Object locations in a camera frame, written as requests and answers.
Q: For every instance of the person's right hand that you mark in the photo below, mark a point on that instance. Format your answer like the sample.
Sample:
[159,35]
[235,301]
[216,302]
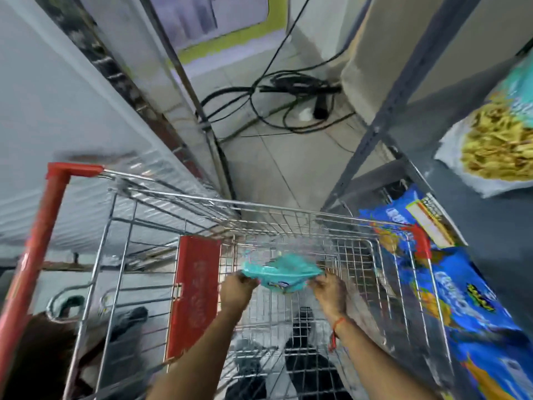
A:
[329,296]

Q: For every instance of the person's left hand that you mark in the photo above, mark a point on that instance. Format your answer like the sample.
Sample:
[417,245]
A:
[235,293]

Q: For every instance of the person's right fingers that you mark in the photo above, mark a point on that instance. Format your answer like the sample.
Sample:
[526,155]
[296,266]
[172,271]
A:
[321,282]

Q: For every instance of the person's left fingers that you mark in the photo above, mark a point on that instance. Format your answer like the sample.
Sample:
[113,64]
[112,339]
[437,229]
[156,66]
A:
[247,279]

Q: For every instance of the teal snack packet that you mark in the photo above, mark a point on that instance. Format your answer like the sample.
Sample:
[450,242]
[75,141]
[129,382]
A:
[282,272]

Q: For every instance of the person's left forearm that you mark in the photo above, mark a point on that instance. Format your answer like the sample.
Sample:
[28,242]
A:
[195,358]

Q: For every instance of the person's right forearm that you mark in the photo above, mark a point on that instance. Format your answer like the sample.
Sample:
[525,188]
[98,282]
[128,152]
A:
[377,362]

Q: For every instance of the person's black shoe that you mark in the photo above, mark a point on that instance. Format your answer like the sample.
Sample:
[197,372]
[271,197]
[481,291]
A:
[300,331]

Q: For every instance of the red plastic cart seat flap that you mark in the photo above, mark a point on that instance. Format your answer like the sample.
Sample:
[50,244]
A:
[195,295]

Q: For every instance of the row of blue snack packets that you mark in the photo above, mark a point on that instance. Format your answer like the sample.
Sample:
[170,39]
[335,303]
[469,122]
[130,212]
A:
[466,304]

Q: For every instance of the black power plug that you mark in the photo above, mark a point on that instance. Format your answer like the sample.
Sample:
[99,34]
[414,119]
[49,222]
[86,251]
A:
[320,106]

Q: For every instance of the white packet of yellow chips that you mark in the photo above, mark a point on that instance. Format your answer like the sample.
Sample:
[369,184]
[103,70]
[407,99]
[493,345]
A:
[493,141]

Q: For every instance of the white chest freezer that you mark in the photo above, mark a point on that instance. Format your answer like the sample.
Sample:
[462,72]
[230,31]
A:
[62,120]

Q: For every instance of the yellow bordered poster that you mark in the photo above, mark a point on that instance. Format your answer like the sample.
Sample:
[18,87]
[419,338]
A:
[233,35]

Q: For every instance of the grey metal shelf rack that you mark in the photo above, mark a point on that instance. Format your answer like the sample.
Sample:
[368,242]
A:
[420,58]

